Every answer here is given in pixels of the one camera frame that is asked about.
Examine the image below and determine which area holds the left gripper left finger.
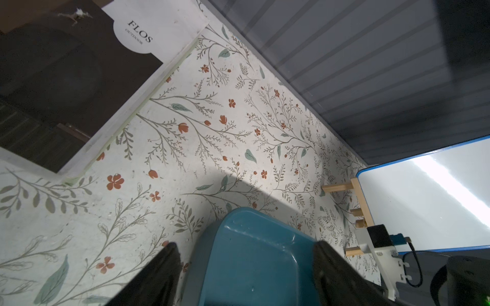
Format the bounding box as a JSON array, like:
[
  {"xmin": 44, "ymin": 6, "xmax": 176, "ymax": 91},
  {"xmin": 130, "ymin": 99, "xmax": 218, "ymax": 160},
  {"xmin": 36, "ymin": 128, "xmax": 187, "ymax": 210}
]
[{"xmin": 107, "ymin": 242, "xmax": 182, "ymax": 306}]

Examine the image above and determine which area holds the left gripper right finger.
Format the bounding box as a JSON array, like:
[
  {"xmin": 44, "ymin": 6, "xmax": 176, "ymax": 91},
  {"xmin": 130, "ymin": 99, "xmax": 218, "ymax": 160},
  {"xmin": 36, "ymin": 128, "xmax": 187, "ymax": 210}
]
[{"xmin": 313, "ymin": 241, "xmax": 396, "ymax": 306}]

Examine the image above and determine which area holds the teal plastic storage tray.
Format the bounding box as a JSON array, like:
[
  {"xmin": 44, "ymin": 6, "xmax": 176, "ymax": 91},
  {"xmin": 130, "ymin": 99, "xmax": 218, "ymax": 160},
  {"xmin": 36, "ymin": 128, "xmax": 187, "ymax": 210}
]
[{"xmin": 180, "ymin": 208, "xmax": 320, "ymax": 305}]

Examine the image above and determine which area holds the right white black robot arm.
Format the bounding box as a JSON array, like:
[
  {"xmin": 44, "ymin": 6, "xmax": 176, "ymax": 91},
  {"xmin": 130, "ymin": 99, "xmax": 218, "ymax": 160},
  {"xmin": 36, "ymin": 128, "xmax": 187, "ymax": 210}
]
[{"xmin": 397, "ymin": 249, "xmax": 489, "ymax": 305}]

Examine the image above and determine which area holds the small wooden easel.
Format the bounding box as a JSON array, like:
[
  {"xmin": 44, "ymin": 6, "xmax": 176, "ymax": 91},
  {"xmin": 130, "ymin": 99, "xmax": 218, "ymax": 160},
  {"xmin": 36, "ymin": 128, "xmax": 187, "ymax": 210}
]
[{"xmin": 321, "ymin": 177, "xmax": 375, "ymax": 257}]

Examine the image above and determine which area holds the blue framed whiteboard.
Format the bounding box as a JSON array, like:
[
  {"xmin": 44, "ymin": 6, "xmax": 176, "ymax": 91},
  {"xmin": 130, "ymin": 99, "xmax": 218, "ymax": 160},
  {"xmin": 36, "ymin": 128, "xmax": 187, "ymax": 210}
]
[{"xmin": 356, "ymin": 136, "xmax": 489, "ymax": 252}]

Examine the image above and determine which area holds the interior design trends book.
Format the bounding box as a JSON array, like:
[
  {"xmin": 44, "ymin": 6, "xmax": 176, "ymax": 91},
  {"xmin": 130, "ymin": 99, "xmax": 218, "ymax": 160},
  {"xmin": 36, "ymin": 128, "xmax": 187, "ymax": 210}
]
[{"xmin": 1, "ymin": 1, "xmax": 209, "ymax": 178}]

